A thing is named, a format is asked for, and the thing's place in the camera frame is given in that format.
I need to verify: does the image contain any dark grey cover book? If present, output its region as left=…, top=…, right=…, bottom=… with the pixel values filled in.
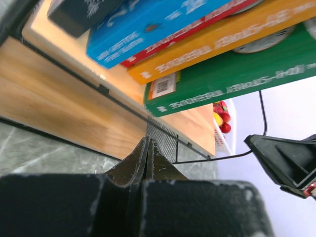
left=47, top=0, right=124, bottom=38

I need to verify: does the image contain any red 13-storey treehouse book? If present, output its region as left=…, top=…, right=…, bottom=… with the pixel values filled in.
left=121, top=0, right=261, bottom=68

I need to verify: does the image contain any blue comic cover book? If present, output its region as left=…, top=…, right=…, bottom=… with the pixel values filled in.
left=86, top=0, right=236, bottom=69

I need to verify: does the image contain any wooden two-tier metal shelf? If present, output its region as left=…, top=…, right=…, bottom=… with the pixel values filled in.
left=0, top=0, right=269, bottom=165

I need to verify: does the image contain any white plastic fruit basket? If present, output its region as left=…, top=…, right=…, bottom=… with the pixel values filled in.
left=213, top=99, right=237, bottom=156

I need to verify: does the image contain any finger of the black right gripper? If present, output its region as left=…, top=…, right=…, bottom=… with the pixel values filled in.
left=244, top=135, right=316, bottom=195

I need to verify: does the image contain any green 104-storey treehouse book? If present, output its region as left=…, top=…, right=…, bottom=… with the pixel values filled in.
left=144, top=18, right=316, bottom=117

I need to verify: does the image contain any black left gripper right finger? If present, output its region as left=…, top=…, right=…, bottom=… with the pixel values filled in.
left=142, top=140, right=274, bottom=237

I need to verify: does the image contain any orange 39-storey treehouse book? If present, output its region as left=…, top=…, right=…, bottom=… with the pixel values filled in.
left=127, top=0, right=316, bottom=84

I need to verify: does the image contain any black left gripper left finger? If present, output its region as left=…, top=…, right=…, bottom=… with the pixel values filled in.
left=0, top=137, right=148, bottom=237

